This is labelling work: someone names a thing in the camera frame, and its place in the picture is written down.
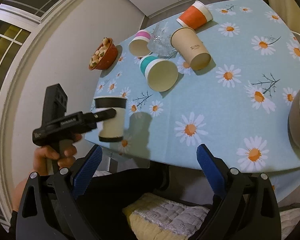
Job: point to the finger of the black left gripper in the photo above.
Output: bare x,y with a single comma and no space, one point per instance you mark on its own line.
102,114

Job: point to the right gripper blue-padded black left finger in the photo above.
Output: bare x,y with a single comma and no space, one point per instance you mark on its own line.
48,208

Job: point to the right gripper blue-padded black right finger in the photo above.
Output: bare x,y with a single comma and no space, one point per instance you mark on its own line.
244,207

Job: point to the black and white paper cup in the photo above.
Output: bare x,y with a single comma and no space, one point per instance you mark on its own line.
111,130

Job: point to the person's left forearm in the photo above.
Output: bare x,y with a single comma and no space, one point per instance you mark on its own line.
17,195

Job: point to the teal and white paper cup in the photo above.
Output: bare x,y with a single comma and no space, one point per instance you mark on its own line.
160,74

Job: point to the pink and white paper cup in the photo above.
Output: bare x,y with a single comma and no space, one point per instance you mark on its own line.
138,45

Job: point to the brown kraft paper cup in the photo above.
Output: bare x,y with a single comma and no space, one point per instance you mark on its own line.
190,47

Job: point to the orange and white paper cup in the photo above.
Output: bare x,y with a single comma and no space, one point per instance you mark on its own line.
195,16

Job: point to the person's left hand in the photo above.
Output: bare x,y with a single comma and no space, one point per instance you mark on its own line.
41,155

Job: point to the red bowl of snacks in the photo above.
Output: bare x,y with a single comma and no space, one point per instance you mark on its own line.
104,56

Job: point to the yellow and white seat cushion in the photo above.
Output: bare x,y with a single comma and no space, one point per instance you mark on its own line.
154,217

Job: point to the clear glass tumbler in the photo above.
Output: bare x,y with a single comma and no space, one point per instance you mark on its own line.
160,41

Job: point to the light blue daisy tablecloth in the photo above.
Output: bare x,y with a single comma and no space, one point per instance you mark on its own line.
237,106

